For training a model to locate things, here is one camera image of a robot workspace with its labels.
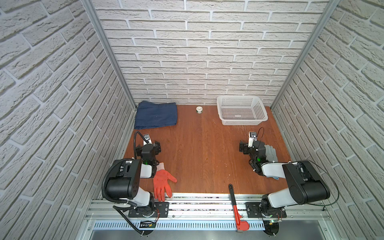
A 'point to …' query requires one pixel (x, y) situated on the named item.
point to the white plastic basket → (241, 110)
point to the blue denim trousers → (150, 114)
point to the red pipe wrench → (241, 225)
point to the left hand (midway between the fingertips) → (147, 141)
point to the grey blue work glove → (271, 155)
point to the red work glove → (161, 182)
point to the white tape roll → (199, 109)
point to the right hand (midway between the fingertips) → (249, 139)
